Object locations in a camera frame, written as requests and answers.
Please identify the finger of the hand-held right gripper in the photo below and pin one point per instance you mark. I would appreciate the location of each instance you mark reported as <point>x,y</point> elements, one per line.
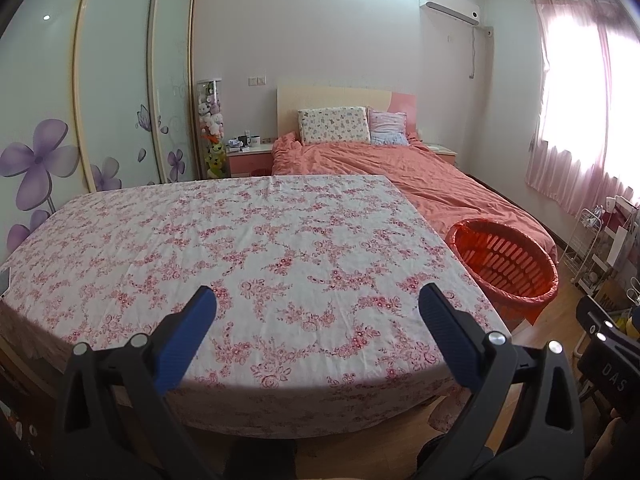
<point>600,316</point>

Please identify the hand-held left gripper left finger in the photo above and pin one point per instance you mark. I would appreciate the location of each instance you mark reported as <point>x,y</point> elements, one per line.
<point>182,340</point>

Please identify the floral print pillow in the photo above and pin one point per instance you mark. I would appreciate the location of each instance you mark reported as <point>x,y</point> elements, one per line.
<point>334,126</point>

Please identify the brown paper bag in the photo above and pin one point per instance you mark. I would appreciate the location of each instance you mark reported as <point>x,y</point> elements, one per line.
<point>612,296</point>

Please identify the white air conditioner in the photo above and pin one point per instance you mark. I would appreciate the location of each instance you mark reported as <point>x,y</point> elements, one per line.
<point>447,4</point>

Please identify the white mug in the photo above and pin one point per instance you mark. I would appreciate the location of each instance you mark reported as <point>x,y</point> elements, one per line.
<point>254,140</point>

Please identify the white shelf unit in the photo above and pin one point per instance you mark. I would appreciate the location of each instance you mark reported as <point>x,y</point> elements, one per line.
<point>620,240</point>

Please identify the bed with coral duvet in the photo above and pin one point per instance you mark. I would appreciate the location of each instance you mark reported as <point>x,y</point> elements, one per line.
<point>425,185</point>

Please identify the pink striped pillow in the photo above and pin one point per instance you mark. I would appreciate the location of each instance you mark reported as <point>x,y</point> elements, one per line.
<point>387,127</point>

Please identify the pink curtain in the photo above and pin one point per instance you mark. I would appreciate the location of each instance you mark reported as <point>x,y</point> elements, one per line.
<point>575,170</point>

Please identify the pink nightstand with mugs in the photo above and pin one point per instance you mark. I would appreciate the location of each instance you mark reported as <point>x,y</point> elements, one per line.
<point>250,162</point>

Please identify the cream pink headboard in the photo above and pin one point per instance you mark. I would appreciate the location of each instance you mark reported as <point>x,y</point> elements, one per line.
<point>325,97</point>

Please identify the orange plastic laundry basket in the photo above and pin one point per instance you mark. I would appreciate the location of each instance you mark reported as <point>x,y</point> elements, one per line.
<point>505,285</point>

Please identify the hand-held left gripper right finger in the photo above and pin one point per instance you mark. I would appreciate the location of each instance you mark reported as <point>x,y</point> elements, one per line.
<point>450,340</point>

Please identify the wall socket panel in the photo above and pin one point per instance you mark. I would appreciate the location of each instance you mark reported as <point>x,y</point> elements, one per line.
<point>257,80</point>

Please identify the glass case of plush toys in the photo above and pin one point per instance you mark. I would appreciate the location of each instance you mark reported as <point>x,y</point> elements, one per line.
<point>210,125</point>

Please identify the wardrobe with floral sliding doors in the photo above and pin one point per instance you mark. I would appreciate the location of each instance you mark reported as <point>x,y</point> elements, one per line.
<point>115,60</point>

